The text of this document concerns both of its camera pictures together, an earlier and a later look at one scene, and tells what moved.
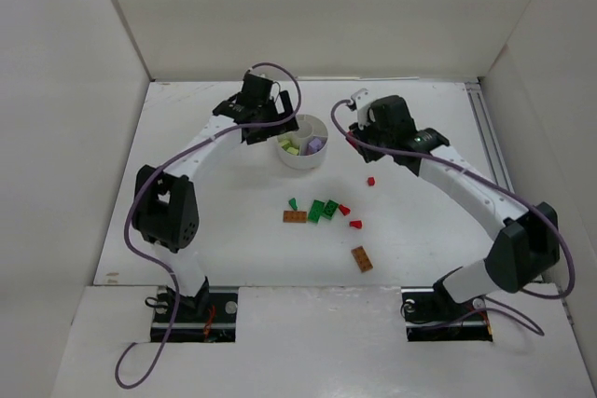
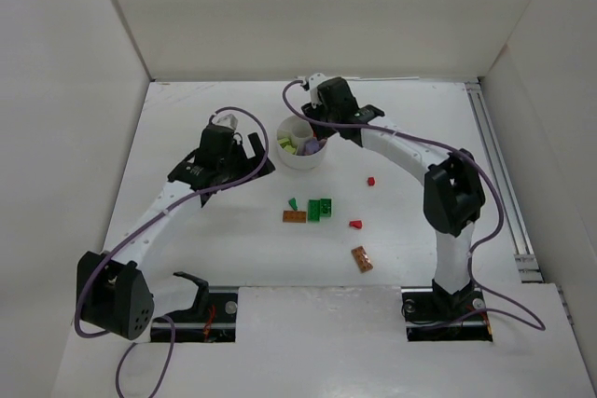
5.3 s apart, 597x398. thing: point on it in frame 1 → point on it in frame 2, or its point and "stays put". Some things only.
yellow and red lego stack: [285, 144] stays put
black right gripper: [366, 146] → [326, 115]
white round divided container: [310, 127] stays put
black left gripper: [272, 127] → [243, 158]
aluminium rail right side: [490, 136] stays put
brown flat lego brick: [295, 216] stays put
